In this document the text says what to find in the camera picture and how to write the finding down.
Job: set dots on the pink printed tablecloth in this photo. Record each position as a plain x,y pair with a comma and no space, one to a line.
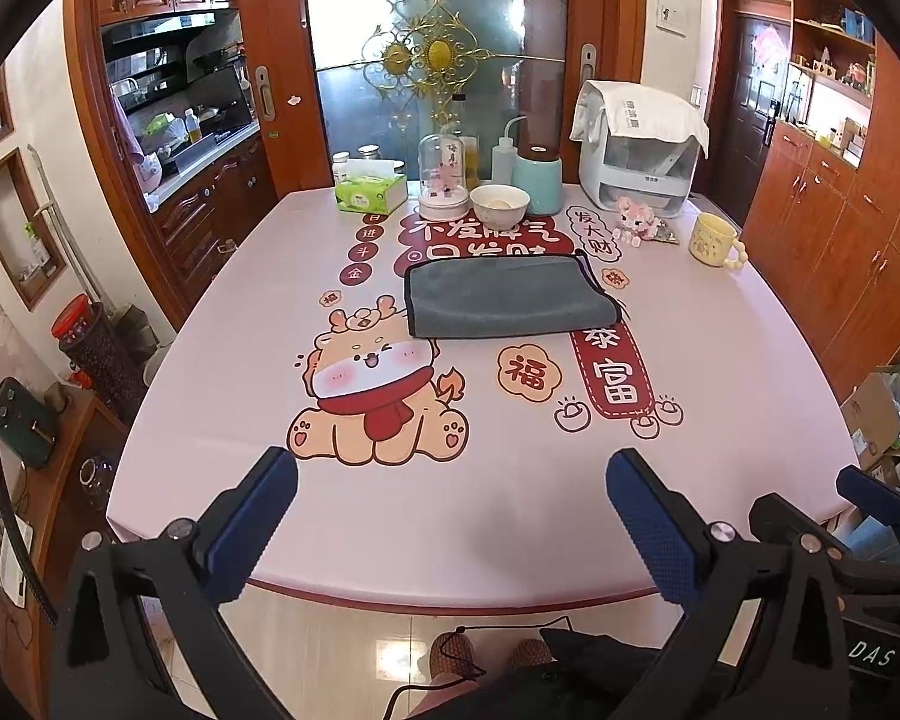
457,487

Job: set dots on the black woven basket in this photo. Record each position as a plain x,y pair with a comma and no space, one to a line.
109,367

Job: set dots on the frosted glass sliding door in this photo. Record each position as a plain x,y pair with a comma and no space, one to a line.
345,112

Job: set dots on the grey towel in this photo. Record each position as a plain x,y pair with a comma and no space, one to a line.
495,296

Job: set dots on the red-lid plastic jar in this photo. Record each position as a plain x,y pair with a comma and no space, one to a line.
71,319

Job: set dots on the person's dark clothing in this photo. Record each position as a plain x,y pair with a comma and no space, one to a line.
585,675

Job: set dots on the white countertop appliance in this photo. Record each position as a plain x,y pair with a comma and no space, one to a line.
637,180

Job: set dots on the white cloth cover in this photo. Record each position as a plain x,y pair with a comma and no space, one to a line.
637,112

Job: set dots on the white squeeze bottle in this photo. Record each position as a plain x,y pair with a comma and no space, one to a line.
503,157

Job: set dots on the cardboard box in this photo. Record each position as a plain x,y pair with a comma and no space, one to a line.
870,409

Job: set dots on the white wall switch panel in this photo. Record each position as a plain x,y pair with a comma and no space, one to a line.
673,16

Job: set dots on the yellow mug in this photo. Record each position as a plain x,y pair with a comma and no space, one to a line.
711,241

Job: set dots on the white bowl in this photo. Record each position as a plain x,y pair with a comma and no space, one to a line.
499,202

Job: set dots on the gold door ornament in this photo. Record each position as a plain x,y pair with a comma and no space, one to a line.
429,52

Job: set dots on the green tissue box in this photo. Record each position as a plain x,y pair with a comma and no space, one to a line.
367,193

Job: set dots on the person's foot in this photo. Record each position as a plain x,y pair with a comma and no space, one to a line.
454,660
526,652

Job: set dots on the glass dome ornament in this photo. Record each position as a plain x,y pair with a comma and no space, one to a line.
444,172

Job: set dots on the small silver-lid jar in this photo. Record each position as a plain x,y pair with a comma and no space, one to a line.
368,152

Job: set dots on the small white-lid jar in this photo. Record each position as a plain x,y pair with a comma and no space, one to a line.
340,167

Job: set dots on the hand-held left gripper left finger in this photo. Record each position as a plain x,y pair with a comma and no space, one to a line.
259,517

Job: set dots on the pink plush toy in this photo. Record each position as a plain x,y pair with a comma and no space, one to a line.
636,219

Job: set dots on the dark entrance door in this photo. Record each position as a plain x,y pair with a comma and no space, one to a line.
754,105

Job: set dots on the wooden shelf cabinet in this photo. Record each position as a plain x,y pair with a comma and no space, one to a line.
832,225

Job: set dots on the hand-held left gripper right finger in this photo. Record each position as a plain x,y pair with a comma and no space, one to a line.
645,517

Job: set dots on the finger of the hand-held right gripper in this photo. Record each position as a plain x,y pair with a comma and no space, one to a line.
791,525
874,499

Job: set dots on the oil bottle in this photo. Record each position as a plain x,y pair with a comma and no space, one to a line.
472,142

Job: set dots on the wooden kitchen cabinet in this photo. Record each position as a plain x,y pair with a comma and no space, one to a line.
202,202

